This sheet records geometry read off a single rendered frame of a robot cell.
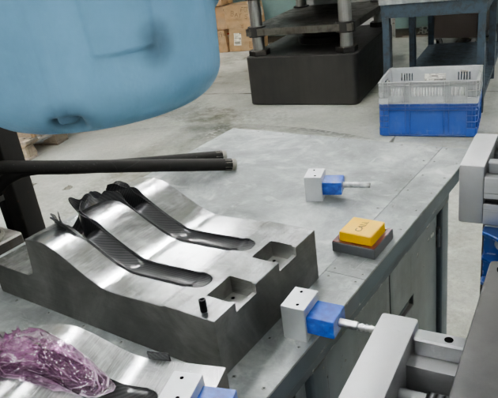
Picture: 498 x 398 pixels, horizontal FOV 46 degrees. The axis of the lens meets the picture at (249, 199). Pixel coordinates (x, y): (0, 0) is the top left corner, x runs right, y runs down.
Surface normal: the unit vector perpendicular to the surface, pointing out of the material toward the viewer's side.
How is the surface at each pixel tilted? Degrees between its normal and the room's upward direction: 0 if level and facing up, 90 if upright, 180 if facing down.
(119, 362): 24
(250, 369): 0
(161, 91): 111
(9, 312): 0
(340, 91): 90
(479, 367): 0
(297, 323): 90
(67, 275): 90
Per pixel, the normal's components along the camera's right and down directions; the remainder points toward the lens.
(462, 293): -0.13, -0.90
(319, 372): 0.82, 0.14
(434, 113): -0.39, 0.44
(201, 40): 0.92, 0.09
